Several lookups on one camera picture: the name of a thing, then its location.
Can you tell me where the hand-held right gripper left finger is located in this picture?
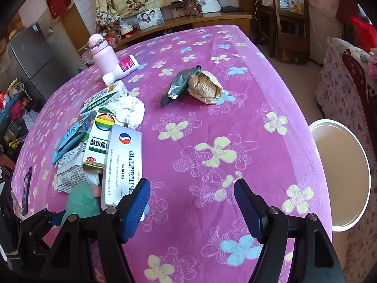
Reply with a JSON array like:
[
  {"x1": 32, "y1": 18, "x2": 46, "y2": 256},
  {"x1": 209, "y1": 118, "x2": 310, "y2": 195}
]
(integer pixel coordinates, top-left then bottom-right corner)
[{"x1": 40, "y1": 178, "x2": 151, "y2": 283}]

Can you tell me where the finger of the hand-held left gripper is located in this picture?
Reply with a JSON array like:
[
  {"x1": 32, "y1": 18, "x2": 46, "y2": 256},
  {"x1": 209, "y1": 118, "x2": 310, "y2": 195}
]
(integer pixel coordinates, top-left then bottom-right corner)
[
  {"x1": 18, "y1": 209, "x2": 66, "y2": 231},
  {"x1": 27, "y1": 226, "x2": 61, "y2": 253}
]

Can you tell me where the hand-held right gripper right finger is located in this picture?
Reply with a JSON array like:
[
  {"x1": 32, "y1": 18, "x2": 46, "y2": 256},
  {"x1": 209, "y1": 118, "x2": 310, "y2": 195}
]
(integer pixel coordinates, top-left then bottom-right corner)
[{"x1": 234, "y1": 179, "x2": 344, "y2": 283}]

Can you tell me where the white printed snack packet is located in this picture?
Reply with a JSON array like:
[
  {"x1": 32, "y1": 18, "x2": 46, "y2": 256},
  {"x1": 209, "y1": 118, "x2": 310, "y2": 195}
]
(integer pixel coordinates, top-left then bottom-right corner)
[{"x1": 52, "y1": 150, "x2": 102, "y2": 193}]

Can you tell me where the rainbow print medicine box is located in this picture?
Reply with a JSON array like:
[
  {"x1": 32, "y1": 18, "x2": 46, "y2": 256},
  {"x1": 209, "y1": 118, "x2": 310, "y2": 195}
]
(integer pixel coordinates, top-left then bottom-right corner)
[{"x1": 82, "y1": 108, "x2": 117, "y2": 172}]

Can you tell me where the white round bin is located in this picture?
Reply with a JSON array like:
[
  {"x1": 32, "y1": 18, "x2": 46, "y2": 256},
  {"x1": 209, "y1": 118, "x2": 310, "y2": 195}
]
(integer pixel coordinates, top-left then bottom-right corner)
[{"x1": 308, "y1": 119, "x2": 371, "y2": 235}]

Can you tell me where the black slim pouch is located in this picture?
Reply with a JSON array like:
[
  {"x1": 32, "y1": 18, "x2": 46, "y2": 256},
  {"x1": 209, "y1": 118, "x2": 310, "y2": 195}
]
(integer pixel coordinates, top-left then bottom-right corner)
[{"x1": 21, "y1": 166, "x2": 33, "y2": 216}]

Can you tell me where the teal soft cloth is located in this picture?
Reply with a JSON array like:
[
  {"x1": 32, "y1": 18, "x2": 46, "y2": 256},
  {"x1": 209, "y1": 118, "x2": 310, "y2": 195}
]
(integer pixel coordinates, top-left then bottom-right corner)
[{"x1": 65, "y1": 183, "x2": 102, "y2": 217}]

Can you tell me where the white red-blue logo medicine box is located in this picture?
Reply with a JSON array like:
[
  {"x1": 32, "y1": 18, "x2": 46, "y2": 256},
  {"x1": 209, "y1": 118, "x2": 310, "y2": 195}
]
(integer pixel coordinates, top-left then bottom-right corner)
[{"x1": 101, "y1": 124, "x2": 147, "y2": 222}]

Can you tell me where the blue green wrapper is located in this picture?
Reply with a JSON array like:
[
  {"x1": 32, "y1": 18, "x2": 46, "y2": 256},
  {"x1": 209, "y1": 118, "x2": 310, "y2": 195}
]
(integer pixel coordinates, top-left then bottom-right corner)
[{"x1": 52, "y1": 117, "x2": 90, "y2": 166}]

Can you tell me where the pink floral tablecloth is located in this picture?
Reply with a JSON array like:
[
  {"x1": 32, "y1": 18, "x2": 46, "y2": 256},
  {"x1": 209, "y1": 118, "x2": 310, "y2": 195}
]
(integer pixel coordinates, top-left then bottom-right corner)
[{"x1": 12, "y1": 24, "x2": 333, "y2": 283}]

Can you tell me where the crumpled white tissue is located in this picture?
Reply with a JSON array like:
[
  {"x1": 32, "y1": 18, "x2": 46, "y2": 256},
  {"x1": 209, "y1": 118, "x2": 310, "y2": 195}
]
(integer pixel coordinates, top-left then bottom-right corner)
[{"x1": 107, "y1": 96, "x2": 145, "y2": 129}]

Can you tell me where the white plastic bag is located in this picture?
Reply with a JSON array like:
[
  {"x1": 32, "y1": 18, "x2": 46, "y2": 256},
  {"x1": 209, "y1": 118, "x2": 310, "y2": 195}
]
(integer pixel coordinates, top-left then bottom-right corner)
[{"x1": 23, "y1": 109, "x2": 40, "y2": 132}]

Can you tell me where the pile of colourful bags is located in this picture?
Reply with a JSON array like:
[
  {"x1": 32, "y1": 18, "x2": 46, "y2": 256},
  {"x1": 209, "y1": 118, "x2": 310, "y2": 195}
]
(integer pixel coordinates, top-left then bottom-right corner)
[{"x1": 0, "y1": 79, "x2": 33, "y2": 124}]

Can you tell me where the green white milk carton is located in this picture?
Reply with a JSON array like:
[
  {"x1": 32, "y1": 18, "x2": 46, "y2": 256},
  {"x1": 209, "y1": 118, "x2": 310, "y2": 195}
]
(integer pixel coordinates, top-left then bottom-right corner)
[{"x1": 79, "y1": 82, "x2": 128, "y2": 117}]

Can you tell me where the dark green foil wrapper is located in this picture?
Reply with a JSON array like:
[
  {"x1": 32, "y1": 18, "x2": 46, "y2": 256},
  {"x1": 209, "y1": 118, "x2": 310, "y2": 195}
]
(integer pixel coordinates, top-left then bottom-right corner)
[{"x1": 160, "y1": 64, "x2": 201, "y2": 108}]

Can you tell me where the crumpled brown paper bag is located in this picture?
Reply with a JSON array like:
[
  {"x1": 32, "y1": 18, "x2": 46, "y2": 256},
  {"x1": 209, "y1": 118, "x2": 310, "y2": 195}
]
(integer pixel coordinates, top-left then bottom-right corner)
[{"x1": 188, "y1": 71, "x2": 224, "y2": 105}]

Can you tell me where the white pill bottle magenta label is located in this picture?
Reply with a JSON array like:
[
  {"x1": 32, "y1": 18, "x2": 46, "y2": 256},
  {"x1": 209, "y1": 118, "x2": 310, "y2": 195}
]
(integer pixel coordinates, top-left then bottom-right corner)
[{"x1": 102, "y1": 54, "x2": 139, "y2": 85}]

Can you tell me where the pink water bottle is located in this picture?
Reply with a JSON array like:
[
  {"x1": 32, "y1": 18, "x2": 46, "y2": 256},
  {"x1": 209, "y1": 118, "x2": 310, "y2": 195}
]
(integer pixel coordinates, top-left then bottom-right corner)
[{"x1": 88, "y1": 34, "x2": 117, "y2": 75}]

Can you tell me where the floral covered sofa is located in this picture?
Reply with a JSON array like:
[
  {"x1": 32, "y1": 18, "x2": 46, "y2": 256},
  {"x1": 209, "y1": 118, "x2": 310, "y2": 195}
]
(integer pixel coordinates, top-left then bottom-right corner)
[{"x1": 315, "y1": 37, "x2": 377, "y2": 278}]

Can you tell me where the clear plastic bag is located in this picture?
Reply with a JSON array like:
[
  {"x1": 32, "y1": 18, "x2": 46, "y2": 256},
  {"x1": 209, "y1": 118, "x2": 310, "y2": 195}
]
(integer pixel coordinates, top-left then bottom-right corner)
[{"x1": 81, "y1": 46, "x2": 96, "y2": 68}]

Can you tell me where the grey refrigerator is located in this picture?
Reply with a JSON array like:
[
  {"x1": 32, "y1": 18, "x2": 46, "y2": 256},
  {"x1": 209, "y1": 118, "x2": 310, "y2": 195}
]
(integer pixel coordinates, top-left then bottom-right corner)
[{"x1": 7, "y1": 24, "x2": 64, "y2": 101}]

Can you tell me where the dark red floral cover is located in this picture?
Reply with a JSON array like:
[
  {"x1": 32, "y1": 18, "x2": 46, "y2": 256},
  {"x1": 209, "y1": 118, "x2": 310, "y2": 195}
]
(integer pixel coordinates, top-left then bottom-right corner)
[{"x1": 342, "y1": 49, "x2": 377, "y2": 154}]

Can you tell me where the wooden chair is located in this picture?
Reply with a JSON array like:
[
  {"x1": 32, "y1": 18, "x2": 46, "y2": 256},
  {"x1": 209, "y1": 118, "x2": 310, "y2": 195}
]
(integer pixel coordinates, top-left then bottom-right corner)
[{"x1": 255, "y1": 0, "x2": 311, "y2": 64}]

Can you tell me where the framed couple photo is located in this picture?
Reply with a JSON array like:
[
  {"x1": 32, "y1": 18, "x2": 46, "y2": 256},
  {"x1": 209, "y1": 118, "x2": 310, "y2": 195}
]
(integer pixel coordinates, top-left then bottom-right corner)
[{"x1": 136, "y1": 8, "x2": 164, "y2": 30}]

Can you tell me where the wooden cabinet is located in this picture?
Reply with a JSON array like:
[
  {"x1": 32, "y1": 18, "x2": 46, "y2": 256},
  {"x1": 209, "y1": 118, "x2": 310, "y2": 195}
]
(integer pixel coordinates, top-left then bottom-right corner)
[{"x1": 115, "y1": 6, "x2": 253, "y2": 50}]

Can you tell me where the red plastic bag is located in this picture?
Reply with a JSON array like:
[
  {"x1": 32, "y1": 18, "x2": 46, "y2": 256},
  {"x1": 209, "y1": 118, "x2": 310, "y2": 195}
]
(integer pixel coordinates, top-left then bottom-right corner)
[{"x1": 350, "y1": 16, "x2": 377, "y2": 52}]

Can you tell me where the wedding photo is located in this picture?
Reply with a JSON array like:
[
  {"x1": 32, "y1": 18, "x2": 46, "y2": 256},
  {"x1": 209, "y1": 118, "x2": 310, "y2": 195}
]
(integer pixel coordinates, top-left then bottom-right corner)
[{"x1": 191, "y1": 0, "x2": 221, "y2": 14}]

